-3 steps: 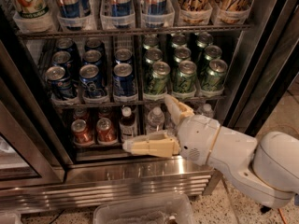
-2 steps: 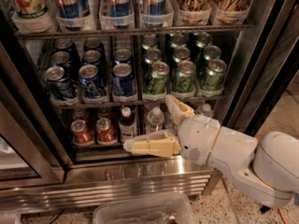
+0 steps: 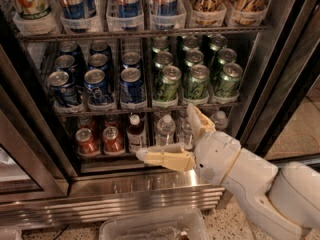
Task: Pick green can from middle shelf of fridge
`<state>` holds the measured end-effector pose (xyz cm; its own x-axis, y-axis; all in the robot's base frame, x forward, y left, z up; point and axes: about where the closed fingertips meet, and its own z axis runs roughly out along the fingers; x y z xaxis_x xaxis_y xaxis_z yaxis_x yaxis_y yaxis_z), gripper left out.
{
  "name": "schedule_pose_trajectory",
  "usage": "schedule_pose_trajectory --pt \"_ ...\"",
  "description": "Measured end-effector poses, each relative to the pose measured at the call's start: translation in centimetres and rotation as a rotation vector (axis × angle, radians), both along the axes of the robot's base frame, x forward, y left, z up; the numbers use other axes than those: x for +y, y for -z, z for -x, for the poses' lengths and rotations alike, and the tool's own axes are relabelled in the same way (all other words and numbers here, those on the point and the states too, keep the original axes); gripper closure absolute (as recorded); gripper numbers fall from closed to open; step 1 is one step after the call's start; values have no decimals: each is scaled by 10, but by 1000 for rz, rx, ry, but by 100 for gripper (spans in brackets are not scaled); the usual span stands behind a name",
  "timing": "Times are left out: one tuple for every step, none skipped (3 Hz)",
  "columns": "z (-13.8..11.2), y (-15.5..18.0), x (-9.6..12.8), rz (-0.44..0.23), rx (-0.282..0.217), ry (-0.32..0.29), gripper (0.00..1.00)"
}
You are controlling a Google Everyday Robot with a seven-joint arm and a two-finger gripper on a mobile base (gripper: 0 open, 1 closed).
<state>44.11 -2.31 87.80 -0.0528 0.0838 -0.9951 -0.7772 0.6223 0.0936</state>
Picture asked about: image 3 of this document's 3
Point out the red can back right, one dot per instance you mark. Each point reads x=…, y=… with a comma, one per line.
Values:
x=112, y=120

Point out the red bull can left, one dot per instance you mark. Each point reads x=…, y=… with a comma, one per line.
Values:
x=78, y=9

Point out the red can front right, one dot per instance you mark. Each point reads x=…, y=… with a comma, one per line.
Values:
x=112, y=140

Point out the steel fridge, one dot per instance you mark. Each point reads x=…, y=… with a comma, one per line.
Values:
x=73, y=191

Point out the blue can front right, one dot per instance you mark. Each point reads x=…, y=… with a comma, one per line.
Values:
x=132, y=87

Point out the blue can back middle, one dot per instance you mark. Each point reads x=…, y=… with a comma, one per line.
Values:
x=100, y=47

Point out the brown drink bottle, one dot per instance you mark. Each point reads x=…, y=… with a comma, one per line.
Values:
x=136, y=133

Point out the white green soda can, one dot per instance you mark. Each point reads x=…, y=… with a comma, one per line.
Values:
x=32, y=9

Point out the red can back left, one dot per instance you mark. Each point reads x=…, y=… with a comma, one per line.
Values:
x=86, y=122

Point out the clear plastic bin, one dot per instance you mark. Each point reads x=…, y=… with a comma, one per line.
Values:
x=165, y=224

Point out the blue can back left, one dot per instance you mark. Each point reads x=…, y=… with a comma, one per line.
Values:
x=71, y=48

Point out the red can front left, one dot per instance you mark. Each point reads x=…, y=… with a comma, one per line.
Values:
x=86, y=142

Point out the fridge sliding door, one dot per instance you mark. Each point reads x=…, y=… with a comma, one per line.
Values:
x=279, y=117

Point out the blue can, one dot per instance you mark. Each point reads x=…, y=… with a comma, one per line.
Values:
x=99, y=61
x=71, y=48
x=100, y=47
x=68, y=63
x=97, y=87
x=63, y=89
x=132, y=87
x=131, y=60

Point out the water bottle left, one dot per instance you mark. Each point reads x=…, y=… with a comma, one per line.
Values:
x=165, y=130

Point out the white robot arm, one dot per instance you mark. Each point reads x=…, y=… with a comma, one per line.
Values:
x=284, y=202

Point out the blue can front middle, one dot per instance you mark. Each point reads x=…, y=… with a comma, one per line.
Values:
x=97, y=87

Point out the water bottle right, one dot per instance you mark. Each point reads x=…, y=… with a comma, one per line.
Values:
x=220, y=120

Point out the water bottle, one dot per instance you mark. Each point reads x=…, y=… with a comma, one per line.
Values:
x=185, y=134
x=220, y=120
x=165, y=130

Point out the water bottle middle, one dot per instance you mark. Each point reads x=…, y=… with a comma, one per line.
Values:
x=185, y=134

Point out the blue can front left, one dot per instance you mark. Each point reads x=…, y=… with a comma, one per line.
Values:
x=63, y=89

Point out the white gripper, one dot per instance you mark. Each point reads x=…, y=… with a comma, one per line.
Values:
x=216, y=158

